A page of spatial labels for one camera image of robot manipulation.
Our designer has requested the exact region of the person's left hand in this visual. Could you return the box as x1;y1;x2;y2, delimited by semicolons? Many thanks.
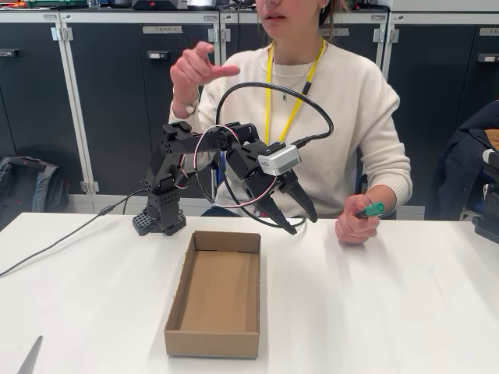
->
334;185;391;245

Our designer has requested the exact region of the grey power cable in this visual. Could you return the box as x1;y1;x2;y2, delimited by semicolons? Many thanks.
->
0;189;145;278

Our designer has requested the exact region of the brown cardboard box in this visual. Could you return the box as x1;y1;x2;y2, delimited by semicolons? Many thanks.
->
164;229;261;360

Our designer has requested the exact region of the thick black camera cable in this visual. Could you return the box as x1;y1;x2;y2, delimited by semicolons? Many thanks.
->
215;81;335;229

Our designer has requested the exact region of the green black marker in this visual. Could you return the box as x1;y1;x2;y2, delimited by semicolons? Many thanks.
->
353;201;386;221

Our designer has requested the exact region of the grey black backpack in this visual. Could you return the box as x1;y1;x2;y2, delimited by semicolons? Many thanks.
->
0;154;70;231

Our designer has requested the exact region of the white gripper camera box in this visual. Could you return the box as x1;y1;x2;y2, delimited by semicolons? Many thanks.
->
257;143;303;177

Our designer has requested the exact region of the dark navy jacket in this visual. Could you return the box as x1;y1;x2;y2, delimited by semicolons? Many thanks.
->
432;100;499;221

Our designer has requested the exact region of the yellow lanyard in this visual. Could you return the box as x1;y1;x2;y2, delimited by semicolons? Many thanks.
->
264;38;326;145

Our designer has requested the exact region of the grey flat strip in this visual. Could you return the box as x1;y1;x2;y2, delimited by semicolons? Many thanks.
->
17;335;44;374

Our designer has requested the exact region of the black case with red mark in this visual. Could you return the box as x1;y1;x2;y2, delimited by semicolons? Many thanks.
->
131;0;189;11

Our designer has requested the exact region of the left forearm in cream sleeve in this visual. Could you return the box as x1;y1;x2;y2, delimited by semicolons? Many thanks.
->
366;171;413;213

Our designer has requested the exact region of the grey team 4 label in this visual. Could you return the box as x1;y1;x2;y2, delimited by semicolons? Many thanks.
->
142;25;183;35

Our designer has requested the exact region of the person's right hand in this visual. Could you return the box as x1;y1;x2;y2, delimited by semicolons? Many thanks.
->
169;41;241;106

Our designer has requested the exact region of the thin silver bracelet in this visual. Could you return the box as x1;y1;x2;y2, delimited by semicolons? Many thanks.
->
172;87;200;117

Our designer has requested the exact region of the red white servo wire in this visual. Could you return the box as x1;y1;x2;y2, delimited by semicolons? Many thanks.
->
193;126;280;208

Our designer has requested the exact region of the person in cream sweater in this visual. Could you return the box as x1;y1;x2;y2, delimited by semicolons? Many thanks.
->
168;0;413;245

